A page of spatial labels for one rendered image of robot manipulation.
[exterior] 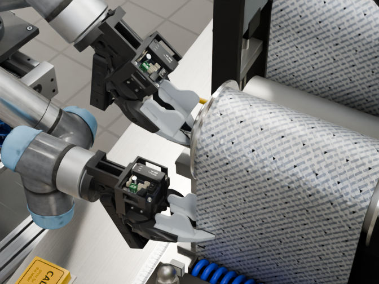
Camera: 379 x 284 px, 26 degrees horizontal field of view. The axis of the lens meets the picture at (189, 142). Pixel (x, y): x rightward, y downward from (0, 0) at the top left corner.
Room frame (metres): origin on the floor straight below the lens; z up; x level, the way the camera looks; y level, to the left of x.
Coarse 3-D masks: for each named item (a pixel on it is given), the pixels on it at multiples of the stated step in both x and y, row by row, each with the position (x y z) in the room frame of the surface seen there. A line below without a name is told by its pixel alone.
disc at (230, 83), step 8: (232, 80) 0.83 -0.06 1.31; (224, 88) 0.80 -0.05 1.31; (216, 96) 0.78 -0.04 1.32; (208, 104) 0.77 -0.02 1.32; (208, 112) 0.76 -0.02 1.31; (200, 128) 0.74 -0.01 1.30; (200, 136) 0.74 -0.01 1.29; (192, 152) 0.72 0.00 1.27; (192, 160) 0.72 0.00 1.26; (192, 168) 0.72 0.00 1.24
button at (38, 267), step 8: (32, 264) 0.78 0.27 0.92; (40, 264) 0.78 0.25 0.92; (48, 264) 0.78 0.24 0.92; (24, 272) 0.76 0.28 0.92; (32, 272) 0.76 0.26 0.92; (40, 272) 0.76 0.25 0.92; (48, 272) 0.76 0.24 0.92; (56, 272) 0.76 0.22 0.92; (64, 272) 0.76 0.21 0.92; (24, 280) 0.75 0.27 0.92; (32, 280) 0.75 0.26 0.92; (40, 280) 0.75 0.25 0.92; (48, 280) 0.75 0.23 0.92; (56, 280) 0.75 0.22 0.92; (64, 280) 0.75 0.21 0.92
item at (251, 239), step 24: (216, 192) 0.71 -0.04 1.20; (216, 216) 0.71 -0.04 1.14; (240, 216) 0.70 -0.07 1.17; (264, 216) 0.68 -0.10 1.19; (216, 240) 0.71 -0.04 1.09; (240, 240) 0.69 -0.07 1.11; (264, 240) 0.68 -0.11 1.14; (288, 240) 0.66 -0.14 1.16; (312, 240) 0.65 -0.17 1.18; (336, 240) 0.63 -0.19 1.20; (240, 264) 0.69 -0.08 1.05; (264, 264) 0.68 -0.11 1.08; (288, 264) 0.66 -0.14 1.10; (312, 264) 0.64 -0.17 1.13; (336, 264) 0.63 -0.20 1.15
